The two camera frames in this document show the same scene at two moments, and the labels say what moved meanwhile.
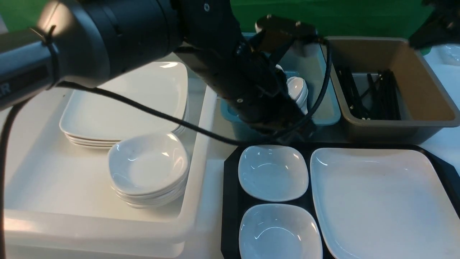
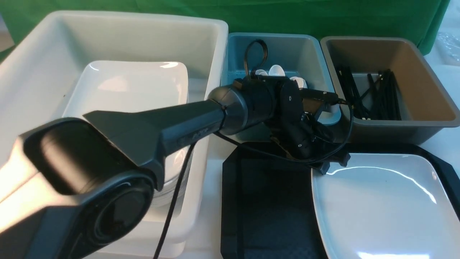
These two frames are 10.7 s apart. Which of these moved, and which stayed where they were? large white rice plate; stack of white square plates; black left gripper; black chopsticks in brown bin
Moved: black left gripper
Stayed: black chopsticks in brown bin; large white rice plate; stack of white square plates
